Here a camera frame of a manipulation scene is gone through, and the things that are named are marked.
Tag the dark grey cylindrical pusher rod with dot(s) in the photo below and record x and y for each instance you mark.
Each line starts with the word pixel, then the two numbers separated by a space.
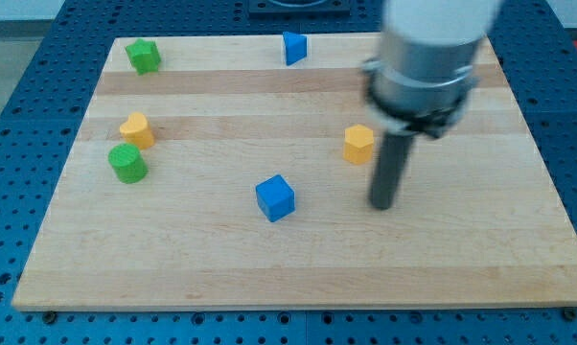
pixel 389 170

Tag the blue cube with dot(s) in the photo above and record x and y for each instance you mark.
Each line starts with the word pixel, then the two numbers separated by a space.
pixel 275 198

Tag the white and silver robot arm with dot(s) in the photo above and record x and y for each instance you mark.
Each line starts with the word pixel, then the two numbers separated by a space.
pixel 420 80

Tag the yellow hexagon block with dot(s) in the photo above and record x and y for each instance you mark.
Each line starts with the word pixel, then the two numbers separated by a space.
pixel 358 144

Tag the blue triangular prism block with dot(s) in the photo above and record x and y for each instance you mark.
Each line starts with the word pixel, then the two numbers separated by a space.
pixel 296 47

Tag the wooden board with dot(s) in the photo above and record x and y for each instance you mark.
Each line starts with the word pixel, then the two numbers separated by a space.
pixel 476 224

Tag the yellow heart block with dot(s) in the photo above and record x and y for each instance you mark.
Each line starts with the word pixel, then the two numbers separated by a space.
pixel 136 130

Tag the green star block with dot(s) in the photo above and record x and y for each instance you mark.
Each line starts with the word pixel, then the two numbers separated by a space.
pixel 143 56

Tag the green cylinder block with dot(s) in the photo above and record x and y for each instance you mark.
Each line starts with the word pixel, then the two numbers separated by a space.
pixel 127 163

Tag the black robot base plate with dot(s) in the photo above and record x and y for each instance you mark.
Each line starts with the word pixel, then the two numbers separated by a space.
pixel 297 7

